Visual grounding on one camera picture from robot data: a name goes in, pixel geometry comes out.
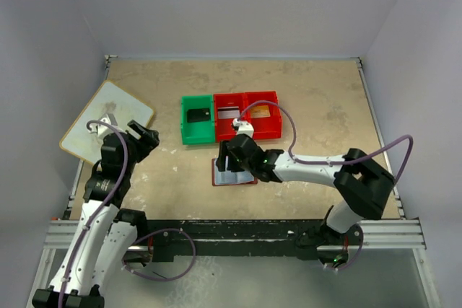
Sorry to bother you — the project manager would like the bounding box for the red leather card holder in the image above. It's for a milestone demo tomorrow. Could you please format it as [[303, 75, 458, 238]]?
[[212, 158, 258, 186]]

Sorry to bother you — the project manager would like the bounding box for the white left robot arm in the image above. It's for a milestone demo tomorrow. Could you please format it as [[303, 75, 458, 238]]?
[[32, 120, 160, 307]]

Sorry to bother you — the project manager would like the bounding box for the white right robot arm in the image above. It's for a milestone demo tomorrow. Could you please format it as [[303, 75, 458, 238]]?
[[215, 134, 395, 244]]

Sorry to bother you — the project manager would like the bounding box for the orange card in red bin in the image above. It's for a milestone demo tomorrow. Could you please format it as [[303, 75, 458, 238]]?
[[250, 105, 271, 118]]

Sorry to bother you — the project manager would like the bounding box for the white card with black stripe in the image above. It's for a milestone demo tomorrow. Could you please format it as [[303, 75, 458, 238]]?
[[217, 107, 240, 120]]

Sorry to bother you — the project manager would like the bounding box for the green plastic bin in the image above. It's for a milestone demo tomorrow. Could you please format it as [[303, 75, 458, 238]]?
[[180, 94, 215, 145]]

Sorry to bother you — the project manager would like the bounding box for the outer red plastic bin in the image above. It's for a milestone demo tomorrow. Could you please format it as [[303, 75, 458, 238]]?
[[246, 91, 282, 140]]

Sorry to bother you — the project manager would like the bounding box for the yellow-framed whiteboard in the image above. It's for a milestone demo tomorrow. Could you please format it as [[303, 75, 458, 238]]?
[[60, 81, 154, 164]]

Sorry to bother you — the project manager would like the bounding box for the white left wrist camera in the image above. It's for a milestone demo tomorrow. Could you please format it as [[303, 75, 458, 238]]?
[[86, 113, 120, 140]]

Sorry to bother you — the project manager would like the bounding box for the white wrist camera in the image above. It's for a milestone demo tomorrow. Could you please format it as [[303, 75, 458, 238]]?
[[232, 118, 254, 138], [86, 113, 120, 140]]

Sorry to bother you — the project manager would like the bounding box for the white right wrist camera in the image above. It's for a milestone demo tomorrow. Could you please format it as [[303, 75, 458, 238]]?
[[232, 118, 254, 138]]

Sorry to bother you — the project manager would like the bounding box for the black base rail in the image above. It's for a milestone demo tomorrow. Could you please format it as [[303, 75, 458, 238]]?
[[105, 218, 365, 263]]

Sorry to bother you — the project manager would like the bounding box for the aluminium table frame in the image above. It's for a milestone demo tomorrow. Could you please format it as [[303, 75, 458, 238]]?
[[25, 56, 442, 308]]

